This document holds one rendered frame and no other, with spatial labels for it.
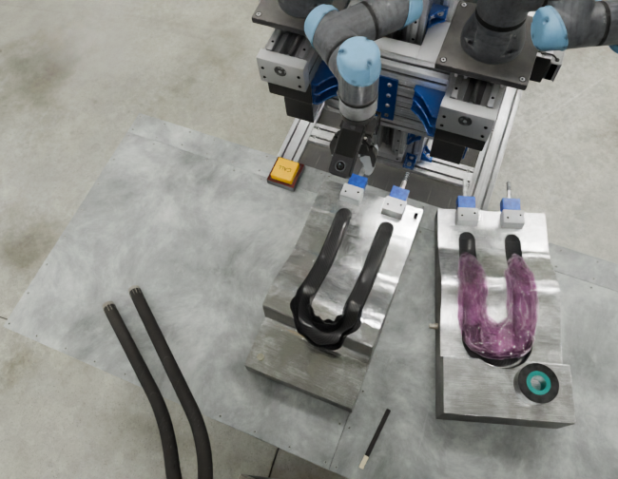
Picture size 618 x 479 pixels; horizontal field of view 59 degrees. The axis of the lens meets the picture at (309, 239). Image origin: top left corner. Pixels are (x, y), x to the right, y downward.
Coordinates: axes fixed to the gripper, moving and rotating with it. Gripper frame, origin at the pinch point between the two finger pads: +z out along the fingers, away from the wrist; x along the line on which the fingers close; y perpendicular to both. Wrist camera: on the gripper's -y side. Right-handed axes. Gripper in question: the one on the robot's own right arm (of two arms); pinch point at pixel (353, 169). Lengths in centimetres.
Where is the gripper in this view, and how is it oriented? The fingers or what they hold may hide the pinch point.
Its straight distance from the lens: 126.2
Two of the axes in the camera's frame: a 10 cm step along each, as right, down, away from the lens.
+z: 0.6, 4.1, 9.1
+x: -9.2, -3.2, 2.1
